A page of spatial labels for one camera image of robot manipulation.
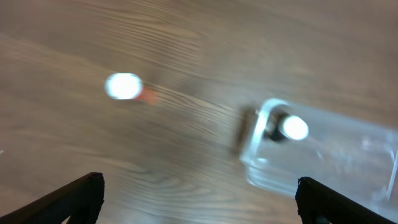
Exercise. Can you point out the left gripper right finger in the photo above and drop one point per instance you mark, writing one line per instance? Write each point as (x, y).
(317, 203)

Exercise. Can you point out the black bottle white cap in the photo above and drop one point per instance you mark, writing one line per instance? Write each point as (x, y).
(281, 126)

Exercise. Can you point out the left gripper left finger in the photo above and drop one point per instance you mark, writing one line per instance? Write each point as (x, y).
(78, 202)

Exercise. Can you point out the orange tube white cap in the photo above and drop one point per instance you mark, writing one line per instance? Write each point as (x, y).
(129, 86)

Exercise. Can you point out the clear plastic container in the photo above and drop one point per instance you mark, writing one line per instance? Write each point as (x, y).
(356, 158)

